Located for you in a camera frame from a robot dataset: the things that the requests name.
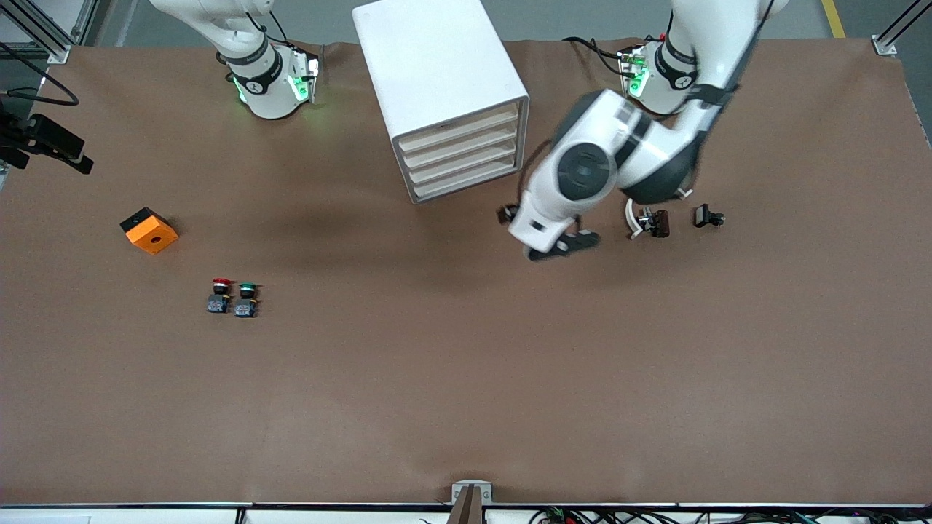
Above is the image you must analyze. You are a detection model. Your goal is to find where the orange button enclosure box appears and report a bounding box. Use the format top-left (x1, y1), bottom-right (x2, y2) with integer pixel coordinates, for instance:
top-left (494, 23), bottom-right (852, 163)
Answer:
top-left (119, 207), bottom-right (180, 255)

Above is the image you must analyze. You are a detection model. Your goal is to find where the black base cable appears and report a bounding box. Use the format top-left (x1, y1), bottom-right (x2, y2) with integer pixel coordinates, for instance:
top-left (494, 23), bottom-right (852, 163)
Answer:
top-left (562, 35), bottom-right (629, 78)
top-left (265, 9), bottom-right (296, 49)

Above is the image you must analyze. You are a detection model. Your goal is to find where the grey table edge bracket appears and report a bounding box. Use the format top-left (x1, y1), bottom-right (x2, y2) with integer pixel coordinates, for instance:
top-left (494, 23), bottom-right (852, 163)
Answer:
top-left (446, 480), bottom-right (493, 524)

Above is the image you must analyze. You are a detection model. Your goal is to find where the black right base cable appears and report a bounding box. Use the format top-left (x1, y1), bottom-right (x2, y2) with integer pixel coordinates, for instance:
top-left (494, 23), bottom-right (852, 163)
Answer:
top-left (265, 9), bottom-right (296, 49)

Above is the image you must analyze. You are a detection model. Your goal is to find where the green push button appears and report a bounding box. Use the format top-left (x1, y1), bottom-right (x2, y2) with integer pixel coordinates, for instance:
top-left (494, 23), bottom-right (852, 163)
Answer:
top-left (234, 282), bottom-right (264, 319)

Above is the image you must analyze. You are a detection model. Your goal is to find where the aluminium frame post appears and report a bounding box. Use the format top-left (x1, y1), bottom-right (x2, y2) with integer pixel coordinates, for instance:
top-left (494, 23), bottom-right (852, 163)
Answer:
top-left (0, 0), bottom-right (74, 65)
top-left (872, 0), bottom-right (932, 57)

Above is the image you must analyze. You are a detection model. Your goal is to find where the brown black small component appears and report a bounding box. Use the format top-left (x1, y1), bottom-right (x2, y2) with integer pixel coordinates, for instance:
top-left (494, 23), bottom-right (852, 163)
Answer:
top-left (637, 207), bottom-right (671, 239)

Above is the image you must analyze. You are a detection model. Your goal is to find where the black left base cable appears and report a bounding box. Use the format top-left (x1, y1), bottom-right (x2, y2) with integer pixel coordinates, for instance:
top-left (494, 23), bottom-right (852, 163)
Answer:
top-left (562, 35), bottom-right (629, 78)

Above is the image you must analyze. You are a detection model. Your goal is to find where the white curved plastic part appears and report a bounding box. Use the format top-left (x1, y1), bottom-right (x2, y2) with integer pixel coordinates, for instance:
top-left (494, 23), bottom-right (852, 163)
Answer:
top-left (625, 186), bottom-right (693, 241)

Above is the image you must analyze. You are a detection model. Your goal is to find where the red push button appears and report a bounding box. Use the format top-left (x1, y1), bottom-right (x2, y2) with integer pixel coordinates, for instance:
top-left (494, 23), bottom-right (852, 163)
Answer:
top-left (206, 277), bottom-right (234, 314)

